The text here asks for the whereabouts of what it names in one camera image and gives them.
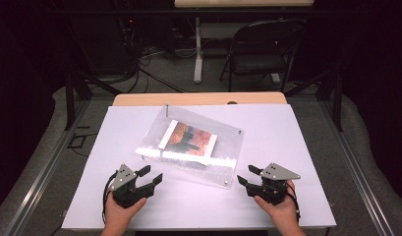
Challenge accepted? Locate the person's right hand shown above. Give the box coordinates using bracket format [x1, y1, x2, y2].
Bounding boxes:
[254, 180, 301, 230]

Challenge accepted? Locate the dark computer tower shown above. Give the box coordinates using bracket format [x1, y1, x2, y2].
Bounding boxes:
[118, 16, 141, 68]

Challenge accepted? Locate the painting print with white border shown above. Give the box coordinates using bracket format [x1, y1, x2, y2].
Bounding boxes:
[157, 119, 218, 159]

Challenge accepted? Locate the white desk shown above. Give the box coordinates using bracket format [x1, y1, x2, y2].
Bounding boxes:
[174, 0, 316, 85]

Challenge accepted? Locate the black metal frame stand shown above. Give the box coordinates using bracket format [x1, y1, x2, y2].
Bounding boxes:
[62, 13, 123, 132]
[285, 65, 344, 133]

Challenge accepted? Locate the aluminium rail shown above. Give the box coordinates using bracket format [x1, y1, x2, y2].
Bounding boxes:
[3, 97, 91, 236]
[319, 97, 388, 236]

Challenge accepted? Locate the black folding chair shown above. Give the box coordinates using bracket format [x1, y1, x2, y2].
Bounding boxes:
[219, 19, 307, 92]

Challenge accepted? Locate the bundle of floor cables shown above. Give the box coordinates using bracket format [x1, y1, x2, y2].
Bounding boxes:
[121, 19, 193, 94]

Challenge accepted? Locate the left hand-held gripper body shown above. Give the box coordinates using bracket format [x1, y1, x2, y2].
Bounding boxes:
[109, 163, 147, 209]

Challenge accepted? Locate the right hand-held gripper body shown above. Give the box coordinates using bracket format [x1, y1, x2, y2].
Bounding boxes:
[258, 162, 302, 207]

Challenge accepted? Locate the wooden table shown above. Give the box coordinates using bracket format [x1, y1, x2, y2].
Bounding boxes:
[112, 91, 288, 107]

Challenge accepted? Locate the white board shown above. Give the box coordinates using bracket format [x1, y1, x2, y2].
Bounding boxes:
[61, 103, 337, 230]

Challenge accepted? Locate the person's left hand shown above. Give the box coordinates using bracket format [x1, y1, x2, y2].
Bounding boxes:
[104, 196, 147, 229]

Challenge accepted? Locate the clear acrylic photo frame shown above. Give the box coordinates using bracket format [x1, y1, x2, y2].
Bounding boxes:
[135, 104, 246, 190]

